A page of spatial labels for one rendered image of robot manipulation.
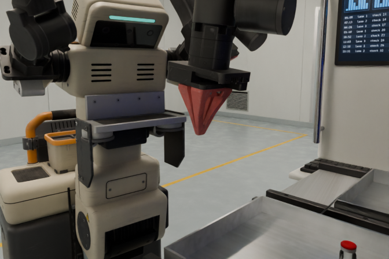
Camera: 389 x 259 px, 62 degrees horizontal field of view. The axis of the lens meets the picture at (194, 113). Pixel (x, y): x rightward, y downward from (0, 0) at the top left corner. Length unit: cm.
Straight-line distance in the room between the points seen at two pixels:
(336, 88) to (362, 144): 22
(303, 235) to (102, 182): 52
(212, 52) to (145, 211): 62
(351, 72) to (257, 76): 560
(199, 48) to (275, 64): 623
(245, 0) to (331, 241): 42
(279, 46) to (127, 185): 587
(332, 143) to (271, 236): 79
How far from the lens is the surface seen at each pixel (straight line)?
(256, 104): 690
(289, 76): 649
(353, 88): 130
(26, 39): 71
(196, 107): 44
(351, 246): 53
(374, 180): 95
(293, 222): 67
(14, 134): 550
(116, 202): 94
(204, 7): 43
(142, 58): 89
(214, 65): 42
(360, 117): 130
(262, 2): 40
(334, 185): 89
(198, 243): 56
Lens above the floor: 118
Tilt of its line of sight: 9 degrees down
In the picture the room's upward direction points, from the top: straight up
